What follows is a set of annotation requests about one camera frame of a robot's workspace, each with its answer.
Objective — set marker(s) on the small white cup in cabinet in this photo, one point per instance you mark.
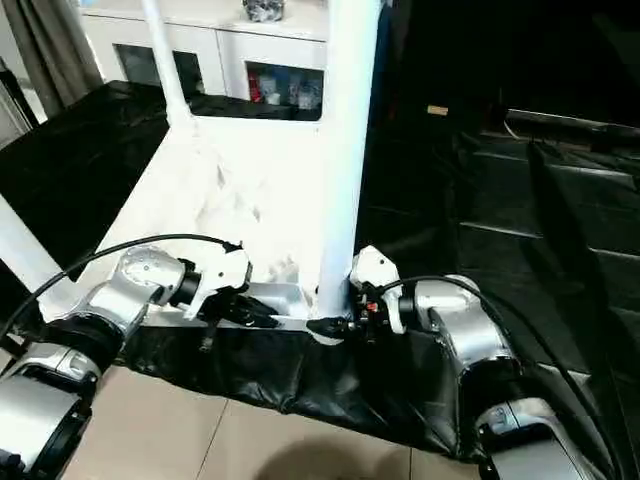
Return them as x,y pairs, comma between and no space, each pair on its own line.
272,98

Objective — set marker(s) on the small tan label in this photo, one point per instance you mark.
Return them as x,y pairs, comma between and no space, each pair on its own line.
437,110

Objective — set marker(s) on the dark object on cabinet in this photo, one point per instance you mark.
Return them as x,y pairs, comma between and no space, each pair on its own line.
263,10

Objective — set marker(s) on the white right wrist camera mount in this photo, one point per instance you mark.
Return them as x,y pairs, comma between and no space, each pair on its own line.
380,265

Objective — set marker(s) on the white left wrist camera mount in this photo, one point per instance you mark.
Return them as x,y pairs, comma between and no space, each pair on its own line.
225,270

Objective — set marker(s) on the long black rod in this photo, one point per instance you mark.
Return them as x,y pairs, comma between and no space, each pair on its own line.
575,122

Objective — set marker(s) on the white cabinet with glass doors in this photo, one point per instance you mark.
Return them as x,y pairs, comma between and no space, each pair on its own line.
225,45

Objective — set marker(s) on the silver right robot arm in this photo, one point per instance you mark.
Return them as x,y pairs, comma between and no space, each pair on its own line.
475,330

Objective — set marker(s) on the grey curtain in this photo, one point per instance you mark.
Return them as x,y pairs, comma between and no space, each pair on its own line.
50,50

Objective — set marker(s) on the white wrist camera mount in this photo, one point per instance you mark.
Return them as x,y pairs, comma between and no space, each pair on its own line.
225,270
380,265

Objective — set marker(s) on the white plastic stool seat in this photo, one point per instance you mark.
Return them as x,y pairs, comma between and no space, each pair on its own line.
225,165

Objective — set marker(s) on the black tripod stand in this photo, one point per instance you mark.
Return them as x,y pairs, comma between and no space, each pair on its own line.
12,340

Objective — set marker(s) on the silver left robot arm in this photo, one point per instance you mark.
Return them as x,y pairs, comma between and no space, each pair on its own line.
140,270

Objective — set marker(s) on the black work mat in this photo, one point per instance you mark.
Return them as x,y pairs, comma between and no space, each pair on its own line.
500,225

